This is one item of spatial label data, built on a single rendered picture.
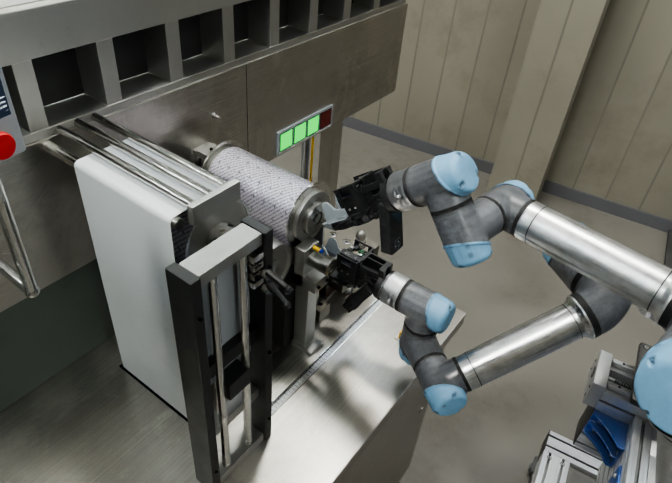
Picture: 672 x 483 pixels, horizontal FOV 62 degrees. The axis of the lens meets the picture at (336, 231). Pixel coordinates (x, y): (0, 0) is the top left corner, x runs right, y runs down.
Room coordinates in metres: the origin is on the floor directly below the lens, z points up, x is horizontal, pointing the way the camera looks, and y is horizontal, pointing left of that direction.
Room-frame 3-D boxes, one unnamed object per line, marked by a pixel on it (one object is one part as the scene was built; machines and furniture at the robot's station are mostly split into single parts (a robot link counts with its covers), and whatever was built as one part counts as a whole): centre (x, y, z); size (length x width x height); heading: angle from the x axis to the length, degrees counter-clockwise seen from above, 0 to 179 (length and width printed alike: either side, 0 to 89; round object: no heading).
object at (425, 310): (0.85, -0.21, 1.11); 0.11 x 0.08 x 0.09; 57
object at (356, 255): (0.94, -0.07, 1.12); 0.12 x 0.08 x 0.09; 57
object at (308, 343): (0.90, 0.04, 1.05); 0.06 x 0.05 x 0.31; 57
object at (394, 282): (0.89, -0.14, 1.11); 0.08 x 0.05 x 0.08; 147
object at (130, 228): (0.75, 0.37, 1.17); 0.34 x 0.05 x 0.54; 57
